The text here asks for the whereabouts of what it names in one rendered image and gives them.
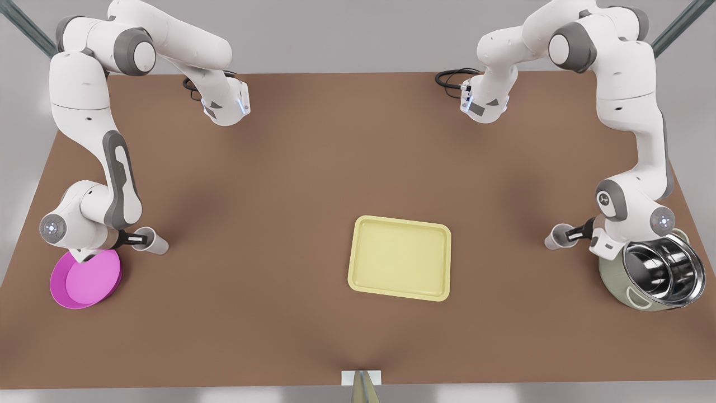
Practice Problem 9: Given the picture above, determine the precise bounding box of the magenta round plate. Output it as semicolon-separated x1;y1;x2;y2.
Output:
50;249;123;310

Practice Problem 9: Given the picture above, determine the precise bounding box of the pale yellow rectangular tray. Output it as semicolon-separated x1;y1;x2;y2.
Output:
347;215;452;303

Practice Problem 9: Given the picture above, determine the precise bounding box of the black cable loop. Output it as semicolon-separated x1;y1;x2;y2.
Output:
435;68;483;102
182;69;239;102

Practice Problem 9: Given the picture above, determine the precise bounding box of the green steel-lined pot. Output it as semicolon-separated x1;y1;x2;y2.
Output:
598;228;707;312

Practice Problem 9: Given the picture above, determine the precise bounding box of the white IKEA cup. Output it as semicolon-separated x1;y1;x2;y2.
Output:
544;223;577;251
133;226;169;256

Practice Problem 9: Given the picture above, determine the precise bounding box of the white post foot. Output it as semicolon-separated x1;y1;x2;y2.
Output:
341;370;383;387

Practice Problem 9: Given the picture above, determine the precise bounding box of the silver frame post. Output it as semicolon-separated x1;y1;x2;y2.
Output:
351;369;381;403
651;0;716;58
0;0;59;59

